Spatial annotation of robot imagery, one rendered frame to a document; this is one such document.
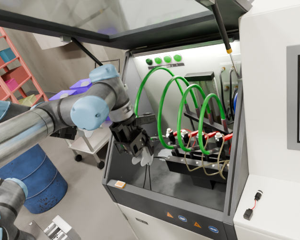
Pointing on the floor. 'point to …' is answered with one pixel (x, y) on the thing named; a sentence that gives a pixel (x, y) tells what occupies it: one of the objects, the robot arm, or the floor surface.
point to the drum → (36, 179)
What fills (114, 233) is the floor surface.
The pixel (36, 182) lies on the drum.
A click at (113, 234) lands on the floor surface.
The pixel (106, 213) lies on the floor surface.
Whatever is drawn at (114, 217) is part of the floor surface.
